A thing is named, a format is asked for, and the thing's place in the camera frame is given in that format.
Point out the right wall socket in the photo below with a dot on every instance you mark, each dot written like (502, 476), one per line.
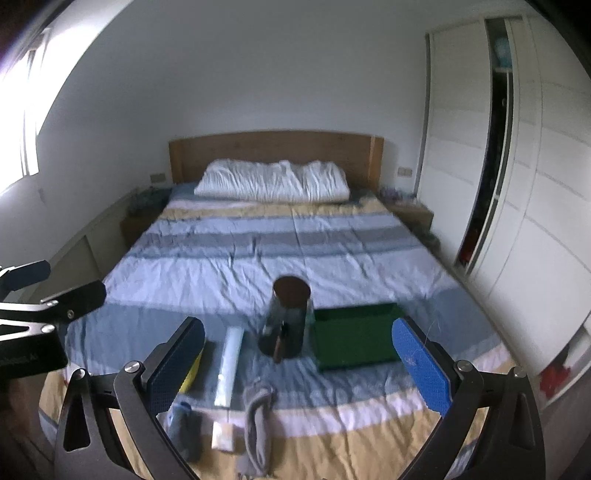
(405, 172)

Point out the left wooden nightstand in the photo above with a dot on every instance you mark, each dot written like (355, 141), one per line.
(133, 226)

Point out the green tray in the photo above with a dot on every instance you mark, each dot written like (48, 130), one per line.
(352, 337)

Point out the grey sock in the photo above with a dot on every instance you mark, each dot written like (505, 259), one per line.
(255, 462)

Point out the dark clothes pile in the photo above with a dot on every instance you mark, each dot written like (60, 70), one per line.
(150, 201)

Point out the dark glass jar wooden lid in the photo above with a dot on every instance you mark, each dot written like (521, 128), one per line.
(282, 334)

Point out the window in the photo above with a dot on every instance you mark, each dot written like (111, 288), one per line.
(19, 91)

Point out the wooden nightstand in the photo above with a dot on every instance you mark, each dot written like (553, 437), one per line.
(413, 215)
(133, 226)

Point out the right wooden nightstand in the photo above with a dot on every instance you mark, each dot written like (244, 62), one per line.
(413, 215)

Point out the grey blue-trimmed cloth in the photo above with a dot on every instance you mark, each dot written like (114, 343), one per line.
(183, 427)

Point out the teal item on shelf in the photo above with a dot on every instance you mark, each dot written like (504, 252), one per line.
(502, 51)

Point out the wall socket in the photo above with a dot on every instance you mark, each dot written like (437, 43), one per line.
(157, 178)
(405, 172)

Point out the small white packet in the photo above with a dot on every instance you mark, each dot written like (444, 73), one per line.
(223, 437)

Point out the yellow white towel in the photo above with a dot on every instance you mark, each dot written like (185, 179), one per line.
(191, 375)

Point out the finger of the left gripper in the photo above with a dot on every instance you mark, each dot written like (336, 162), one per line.
(15, 278)
(64, 307)

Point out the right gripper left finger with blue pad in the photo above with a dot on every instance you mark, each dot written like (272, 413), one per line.
(145, 389)

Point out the wooden headboard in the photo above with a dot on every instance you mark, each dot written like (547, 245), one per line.
(360, 156)

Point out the white rolled duvet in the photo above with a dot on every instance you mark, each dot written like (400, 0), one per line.
(277, 182)

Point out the white sliding wardrobe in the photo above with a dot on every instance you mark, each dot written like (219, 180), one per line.
(505, 169)

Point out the blue pillow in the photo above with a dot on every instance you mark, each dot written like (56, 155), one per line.
(182, 191)

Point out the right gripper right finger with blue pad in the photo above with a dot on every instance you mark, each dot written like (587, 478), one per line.
(451, 388)

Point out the dark waste basket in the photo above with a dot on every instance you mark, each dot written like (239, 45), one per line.
(429, 240)

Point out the left wall socket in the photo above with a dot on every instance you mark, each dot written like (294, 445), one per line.
(157, 178)

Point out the red item by wardrobe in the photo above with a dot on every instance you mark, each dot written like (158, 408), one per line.
(553, 378)

